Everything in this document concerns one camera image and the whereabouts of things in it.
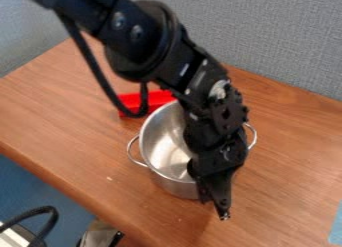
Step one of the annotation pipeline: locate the black cable loop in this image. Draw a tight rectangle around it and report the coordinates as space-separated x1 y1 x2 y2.
0 205 60 247

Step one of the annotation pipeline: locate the stainless steel pot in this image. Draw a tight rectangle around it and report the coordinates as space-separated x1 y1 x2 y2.
127 101 258 200

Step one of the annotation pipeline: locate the grey black object under table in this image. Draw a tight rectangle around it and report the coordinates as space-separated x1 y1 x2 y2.
76 219 124 247

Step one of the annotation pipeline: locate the red plastic block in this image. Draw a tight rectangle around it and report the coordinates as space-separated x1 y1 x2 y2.
119 90 176 114

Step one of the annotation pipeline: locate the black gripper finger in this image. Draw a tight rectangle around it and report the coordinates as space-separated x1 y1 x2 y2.
194 170 234 221

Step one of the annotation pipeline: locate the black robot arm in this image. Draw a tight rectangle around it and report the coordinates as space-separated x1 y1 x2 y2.
31 0 248 219

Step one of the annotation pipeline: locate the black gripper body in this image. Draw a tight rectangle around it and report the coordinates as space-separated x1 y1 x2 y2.
183 117 250 179

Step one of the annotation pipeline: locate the white black device corner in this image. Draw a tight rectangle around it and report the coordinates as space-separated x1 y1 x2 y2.
0 225 36 247

